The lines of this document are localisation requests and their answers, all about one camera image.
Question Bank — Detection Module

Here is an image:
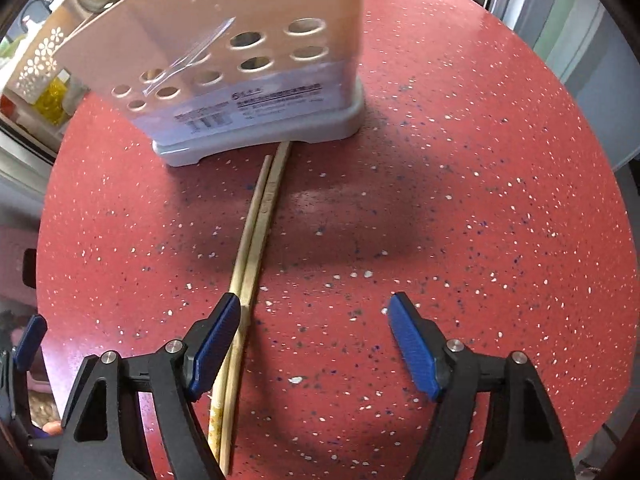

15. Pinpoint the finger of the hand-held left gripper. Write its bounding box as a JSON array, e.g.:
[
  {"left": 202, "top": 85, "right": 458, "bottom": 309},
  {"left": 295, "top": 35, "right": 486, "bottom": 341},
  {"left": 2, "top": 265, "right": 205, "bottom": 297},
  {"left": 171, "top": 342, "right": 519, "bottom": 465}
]
[{"left": 12, "top": 314, "right": 48, "bottom": 372}]

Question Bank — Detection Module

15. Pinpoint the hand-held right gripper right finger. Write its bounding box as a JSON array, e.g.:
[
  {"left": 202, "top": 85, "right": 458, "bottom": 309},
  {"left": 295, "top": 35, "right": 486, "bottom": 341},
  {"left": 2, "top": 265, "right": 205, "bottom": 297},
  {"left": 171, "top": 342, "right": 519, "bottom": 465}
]
[{"left": 389, "top": 291, "right": 573, "bottom": 480}]

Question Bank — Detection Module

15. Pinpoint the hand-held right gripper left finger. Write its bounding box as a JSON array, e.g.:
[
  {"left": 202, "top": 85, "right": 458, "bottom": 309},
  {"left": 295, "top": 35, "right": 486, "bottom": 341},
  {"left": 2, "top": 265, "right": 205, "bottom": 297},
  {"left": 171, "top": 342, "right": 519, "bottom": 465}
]
[{"left": 52, "top": 292, "right": 242, "bottom": 480}]

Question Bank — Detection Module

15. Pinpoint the wooden chopstick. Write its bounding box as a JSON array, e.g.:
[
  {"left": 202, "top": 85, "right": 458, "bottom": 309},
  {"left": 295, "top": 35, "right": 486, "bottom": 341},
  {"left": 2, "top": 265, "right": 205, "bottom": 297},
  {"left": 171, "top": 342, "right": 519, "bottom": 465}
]
[
  {"left": 220, "top": 141, "right": 295, "bottom": 479},
  {"left": 209, "top": 155, "right": 275, "bottom": 466}
]

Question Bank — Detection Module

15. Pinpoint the beige utensil holder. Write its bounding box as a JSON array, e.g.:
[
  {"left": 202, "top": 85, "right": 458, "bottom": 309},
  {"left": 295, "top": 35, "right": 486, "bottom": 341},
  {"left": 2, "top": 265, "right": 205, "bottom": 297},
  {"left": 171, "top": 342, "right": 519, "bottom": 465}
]
[{"left": 54, "top": 0, "right": 367, "bottom": 167}]

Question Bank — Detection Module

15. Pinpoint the yellow packet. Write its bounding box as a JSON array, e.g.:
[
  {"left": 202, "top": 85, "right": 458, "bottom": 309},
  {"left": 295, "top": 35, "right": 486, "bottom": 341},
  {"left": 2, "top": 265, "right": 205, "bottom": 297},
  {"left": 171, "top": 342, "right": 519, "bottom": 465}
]
[{"left": 32, "top": 70, "right": 71, "bottom": 118}]

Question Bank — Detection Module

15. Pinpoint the white patterned basket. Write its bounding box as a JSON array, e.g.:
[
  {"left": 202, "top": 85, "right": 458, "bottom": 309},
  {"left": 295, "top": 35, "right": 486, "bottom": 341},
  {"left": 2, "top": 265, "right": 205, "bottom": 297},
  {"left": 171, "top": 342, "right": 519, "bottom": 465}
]
[{"left": 15, "top": 0, "right": 96, "bottom": 106}]

